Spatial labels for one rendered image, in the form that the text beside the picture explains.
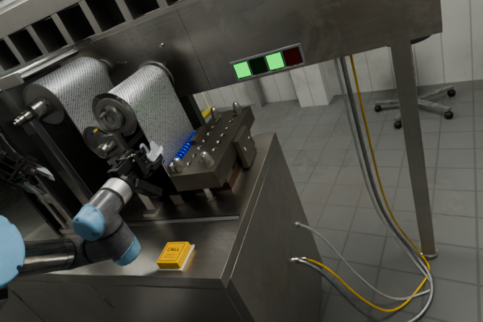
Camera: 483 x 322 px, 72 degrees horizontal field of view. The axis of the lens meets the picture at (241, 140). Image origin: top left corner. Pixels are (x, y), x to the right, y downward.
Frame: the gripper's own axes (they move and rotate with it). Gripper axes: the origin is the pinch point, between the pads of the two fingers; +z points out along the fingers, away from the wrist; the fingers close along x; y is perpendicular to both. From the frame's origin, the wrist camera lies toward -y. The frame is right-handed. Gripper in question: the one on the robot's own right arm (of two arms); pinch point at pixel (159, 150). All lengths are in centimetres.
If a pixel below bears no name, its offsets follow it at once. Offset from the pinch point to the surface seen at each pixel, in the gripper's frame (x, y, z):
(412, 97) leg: -75, -22, 46
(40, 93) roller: 29.1, 28.4, -1.8
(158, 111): -0.2, 9.8, 8.5
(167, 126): -0.2, 3.5, 8.9
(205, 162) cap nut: -17.0, -4.3, -3.8
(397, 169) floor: -66, -109, 116
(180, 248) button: -12.2, -16.6, -24.8
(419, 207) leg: -73, -76, 46
